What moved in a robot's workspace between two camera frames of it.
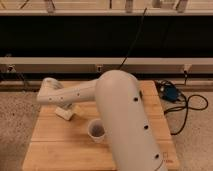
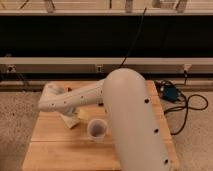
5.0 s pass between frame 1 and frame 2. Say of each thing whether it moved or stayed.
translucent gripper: moved
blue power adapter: stayed
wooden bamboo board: stayed
